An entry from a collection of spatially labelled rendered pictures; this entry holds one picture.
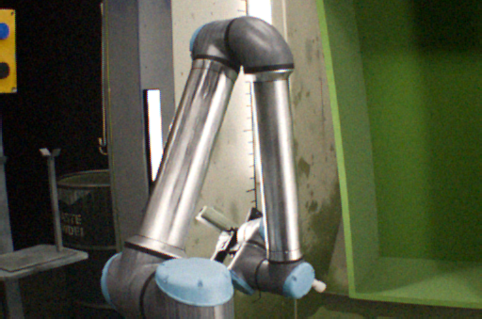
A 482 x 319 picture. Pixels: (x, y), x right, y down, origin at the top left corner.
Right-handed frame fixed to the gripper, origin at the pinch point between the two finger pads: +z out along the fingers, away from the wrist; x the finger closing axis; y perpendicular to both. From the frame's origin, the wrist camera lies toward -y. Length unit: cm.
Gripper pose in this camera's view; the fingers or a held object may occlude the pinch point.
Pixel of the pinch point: (228, 240)
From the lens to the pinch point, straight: 186.5
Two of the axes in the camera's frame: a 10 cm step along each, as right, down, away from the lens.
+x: 8.0, 5.7, 1.7
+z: -3.9, 2.8, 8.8
